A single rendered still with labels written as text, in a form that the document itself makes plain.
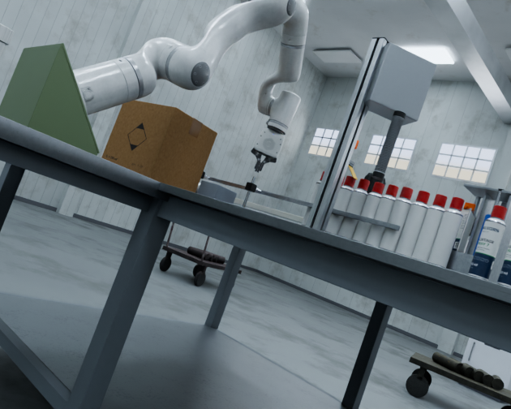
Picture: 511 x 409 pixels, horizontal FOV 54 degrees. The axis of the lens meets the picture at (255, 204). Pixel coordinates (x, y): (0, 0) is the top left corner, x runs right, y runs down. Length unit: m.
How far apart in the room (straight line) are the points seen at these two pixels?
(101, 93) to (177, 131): 0.49
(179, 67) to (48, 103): 0.40
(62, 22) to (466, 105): 9.06
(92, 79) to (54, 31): 8.99
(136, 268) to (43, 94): 0.47
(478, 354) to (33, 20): 8.86
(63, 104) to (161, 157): 0.57
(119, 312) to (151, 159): 0.65
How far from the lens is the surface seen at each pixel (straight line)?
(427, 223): 1.51
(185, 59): 1.47
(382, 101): 1.56
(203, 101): 12.19
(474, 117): 12.89
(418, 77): 1.63
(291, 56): 1.87
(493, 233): 1.44
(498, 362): 6.90
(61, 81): 1.29
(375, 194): 1.61
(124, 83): 1.41
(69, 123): 1.30
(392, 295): 0.85
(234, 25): 1.61
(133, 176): 1.20
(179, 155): 1.83
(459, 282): 0.77
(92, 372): 1.36
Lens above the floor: 0.77
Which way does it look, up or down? 4 degrees up
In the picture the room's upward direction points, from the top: 20 degrees clockwise
